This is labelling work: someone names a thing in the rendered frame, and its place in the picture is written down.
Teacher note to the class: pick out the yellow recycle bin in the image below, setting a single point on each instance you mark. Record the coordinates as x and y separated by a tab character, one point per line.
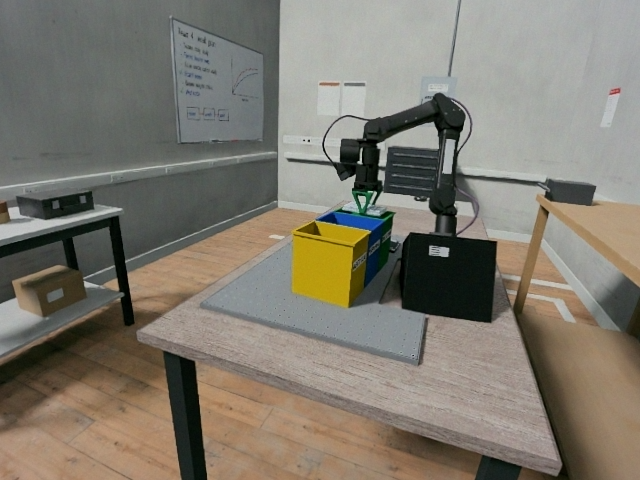
328	263

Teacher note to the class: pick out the blue general bin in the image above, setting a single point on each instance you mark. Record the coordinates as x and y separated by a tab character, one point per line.
374	238

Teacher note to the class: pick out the green open-top bin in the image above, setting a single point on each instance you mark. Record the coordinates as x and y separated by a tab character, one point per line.
386	233

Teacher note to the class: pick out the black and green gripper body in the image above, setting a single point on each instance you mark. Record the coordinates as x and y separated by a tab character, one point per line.
371	180

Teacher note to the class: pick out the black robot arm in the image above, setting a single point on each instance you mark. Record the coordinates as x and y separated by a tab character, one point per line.
449	125

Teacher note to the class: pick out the white well plate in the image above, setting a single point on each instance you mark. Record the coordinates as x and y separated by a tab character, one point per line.
371	209

